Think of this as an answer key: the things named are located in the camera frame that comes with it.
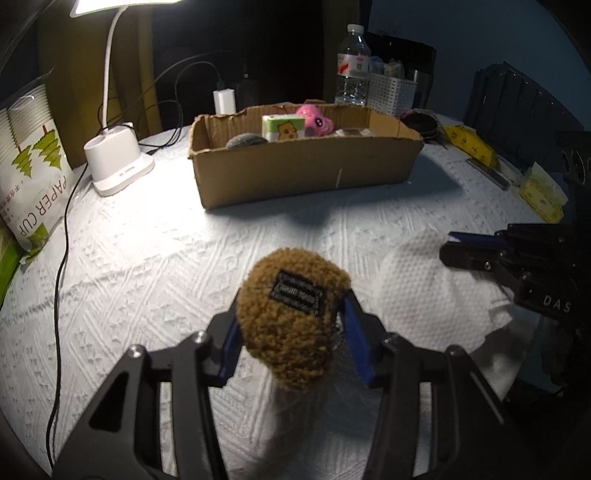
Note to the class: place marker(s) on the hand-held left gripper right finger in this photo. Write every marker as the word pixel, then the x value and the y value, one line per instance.
pixel 355 337

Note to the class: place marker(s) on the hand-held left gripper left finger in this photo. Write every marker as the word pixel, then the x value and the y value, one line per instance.
pixel 229 344

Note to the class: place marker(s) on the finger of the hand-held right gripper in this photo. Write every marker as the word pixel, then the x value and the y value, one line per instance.
pixel 475 239
pixel 475 259

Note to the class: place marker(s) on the brown plush pouch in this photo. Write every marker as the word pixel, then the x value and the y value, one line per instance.
pixel 277 332

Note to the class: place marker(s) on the white dotted towel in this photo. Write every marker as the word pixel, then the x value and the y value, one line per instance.
pixel 415 286

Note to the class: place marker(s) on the white tissue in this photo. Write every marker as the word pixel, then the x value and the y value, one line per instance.
pixel 498 360

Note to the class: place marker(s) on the cotton swab packet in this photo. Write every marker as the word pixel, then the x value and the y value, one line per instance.
pixel 353 133

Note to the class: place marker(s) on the cardboard box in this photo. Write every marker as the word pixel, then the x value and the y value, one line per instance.
pixel 300 170

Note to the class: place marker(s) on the pink plush toy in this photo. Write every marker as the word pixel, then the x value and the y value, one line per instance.
pixel 314 119

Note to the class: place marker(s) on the green tissue packet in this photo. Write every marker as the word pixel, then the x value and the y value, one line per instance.
pixel 282 127

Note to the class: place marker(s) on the dark phone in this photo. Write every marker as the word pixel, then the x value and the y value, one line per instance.
pixel 489 173

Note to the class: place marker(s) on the black round case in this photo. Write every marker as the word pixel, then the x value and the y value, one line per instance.
pixel 419 123

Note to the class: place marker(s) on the grey ribbed panel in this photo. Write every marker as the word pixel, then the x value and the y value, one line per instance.
pixel 517 115

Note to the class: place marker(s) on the stainless steel bin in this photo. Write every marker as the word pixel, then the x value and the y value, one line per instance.
pixel 424 90

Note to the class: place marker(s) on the white plastic basket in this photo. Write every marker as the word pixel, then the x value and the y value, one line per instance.
pixel 392 94

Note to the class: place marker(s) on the crumpled plastic bag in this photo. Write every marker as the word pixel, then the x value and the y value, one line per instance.
pixel 388 67

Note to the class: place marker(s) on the clear water bottle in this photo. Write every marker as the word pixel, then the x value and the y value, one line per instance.
pixel 353 69

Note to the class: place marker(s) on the white desk lamp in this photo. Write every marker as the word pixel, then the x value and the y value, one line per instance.
pixel 115 157

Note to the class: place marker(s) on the green package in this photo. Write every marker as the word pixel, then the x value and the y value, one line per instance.
pixel 9 263

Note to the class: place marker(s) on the white charger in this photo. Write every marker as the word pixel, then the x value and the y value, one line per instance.
pixel 225 101

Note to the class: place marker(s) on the paper cup package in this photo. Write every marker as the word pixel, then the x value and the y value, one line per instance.
pixel 27 161

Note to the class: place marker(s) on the yellow curtain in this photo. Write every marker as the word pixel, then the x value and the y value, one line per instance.
pixel 74 60

